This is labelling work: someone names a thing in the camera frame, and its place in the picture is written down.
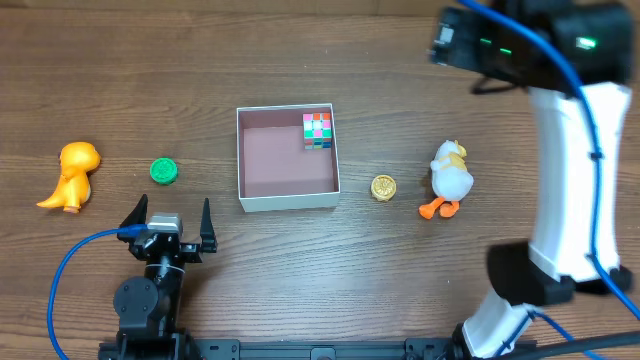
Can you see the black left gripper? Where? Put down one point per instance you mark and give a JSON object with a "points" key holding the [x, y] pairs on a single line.
{"points": [[167, 248]]}

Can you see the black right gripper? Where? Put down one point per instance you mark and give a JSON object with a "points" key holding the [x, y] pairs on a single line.
{"points": [[451, 55]]}

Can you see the white duck plush toy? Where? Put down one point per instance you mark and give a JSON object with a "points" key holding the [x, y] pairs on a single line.
{"points": [[450, 180]]}

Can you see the multicolour puzzle cube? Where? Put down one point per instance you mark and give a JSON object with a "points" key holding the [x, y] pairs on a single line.
{"points": [[317, 130]]}

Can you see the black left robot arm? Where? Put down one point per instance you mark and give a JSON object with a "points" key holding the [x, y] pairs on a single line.
{"points": [[148, 305]]}

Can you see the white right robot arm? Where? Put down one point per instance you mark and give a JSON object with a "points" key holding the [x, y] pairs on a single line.
{"points": [[575, 62]]}

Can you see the green wheel disc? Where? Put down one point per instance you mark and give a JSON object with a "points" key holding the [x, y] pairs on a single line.
{"points": [[164, 171]]}

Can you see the white cardboard box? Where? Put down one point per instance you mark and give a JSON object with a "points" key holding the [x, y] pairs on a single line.
{"points": [[275, 170]]}

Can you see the orange dinosaur toy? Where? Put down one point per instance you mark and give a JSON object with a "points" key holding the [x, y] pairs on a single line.
{"points": [[73, 189]]}

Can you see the gold wheel disc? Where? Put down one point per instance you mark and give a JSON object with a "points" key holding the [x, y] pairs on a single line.
{"points": [[383, 188]]}

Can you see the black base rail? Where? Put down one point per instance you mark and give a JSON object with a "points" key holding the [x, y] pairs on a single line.
{"points": [[320, 350]]}

